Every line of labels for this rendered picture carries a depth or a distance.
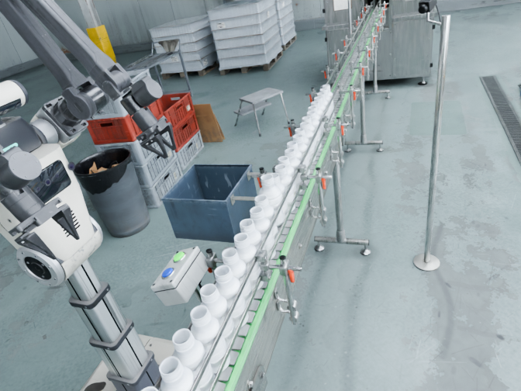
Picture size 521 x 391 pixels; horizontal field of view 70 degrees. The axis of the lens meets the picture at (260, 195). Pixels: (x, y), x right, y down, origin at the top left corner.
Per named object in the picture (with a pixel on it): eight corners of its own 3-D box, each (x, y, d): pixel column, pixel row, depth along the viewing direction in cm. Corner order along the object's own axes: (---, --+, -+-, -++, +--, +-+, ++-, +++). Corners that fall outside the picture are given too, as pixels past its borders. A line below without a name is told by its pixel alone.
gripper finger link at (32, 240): (80, 241, 80) (48, 207, 77) (52, 264, 75) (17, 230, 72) (67, 245, 85) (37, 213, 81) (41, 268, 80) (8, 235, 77)
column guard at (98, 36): (112, 72, 979) (95, 27, 922) (101, 74, 993) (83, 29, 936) (122, 67, 1010) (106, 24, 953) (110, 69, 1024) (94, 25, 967)
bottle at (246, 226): (270, 263, 108) (260, 216, 99) (263, 278, 103) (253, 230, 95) (251, 261, 110) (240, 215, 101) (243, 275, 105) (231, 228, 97)
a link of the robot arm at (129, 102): (125, 95, 113) (114, 102, 108) (139, 84, 109) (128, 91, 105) (140, 114, 115) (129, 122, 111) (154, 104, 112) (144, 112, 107)
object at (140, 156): (143, 165, 321) (135, 142, 310) (102, 168, 332) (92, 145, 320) (171, 136, 371) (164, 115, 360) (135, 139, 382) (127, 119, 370)
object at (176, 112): (171, 133, 379) (164, 112, 368) (137, 134, 392) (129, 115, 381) (195, 111, 428) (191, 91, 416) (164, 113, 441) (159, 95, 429)
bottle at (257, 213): (253, 252, 113) (243, 207, 104) (272, 246, 114) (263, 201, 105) (259, 264, 108) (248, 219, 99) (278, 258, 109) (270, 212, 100)
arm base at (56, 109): (39, 107, 116) (69, 137, 119) (50, 93, 111) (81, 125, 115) (60, 98, 123) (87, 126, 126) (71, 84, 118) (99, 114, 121)
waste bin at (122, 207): (136, 243, 302) (106, 175, 269) (93, 240, 318) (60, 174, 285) (165, 211, 338) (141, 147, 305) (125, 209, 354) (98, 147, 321)
